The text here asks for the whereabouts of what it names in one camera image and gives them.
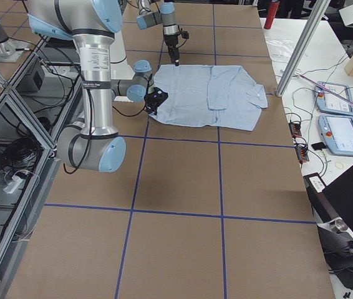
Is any teach pendant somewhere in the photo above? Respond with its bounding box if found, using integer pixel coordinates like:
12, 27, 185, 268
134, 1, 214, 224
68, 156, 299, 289
314, 81, 353, 116
318, 114, 353, 157

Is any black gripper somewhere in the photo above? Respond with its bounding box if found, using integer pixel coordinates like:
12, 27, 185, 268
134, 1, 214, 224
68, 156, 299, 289
145, 94, 159, 115
163, 29, 180, 66

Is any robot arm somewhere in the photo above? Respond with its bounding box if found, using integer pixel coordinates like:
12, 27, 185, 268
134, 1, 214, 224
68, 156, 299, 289
28, 1, 168, 173
136, 0, 189, 66

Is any aluminium frame rail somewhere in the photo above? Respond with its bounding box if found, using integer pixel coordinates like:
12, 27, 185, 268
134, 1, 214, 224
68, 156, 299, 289
0, 37, 80, 298

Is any black laptop with label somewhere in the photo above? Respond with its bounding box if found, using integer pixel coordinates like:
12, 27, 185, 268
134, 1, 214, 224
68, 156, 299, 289
304, 165, 353, 231

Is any red bottle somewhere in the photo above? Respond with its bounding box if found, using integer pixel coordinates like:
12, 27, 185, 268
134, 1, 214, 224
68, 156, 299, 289
263, 0, 280, 30

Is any grey aluminium post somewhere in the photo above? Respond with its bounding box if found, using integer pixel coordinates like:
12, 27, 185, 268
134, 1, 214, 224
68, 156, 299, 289
276, 0, 330, 97

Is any light blue button-up shirt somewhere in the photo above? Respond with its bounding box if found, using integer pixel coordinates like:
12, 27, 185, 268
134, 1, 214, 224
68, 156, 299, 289
151, 64, 268, 131

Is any near teach pendant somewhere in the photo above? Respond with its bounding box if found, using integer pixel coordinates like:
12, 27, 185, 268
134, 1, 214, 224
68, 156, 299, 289
318, 114, 353, 157

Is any far teach pendant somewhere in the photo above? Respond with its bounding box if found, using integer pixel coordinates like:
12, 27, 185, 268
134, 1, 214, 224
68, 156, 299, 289
314, 81, 353, 116

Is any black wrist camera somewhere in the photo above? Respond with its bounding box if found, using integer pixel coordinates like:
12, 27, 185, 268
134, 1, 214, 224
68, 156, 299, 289
180, 29, 190, 40
149, 87, 168, 105

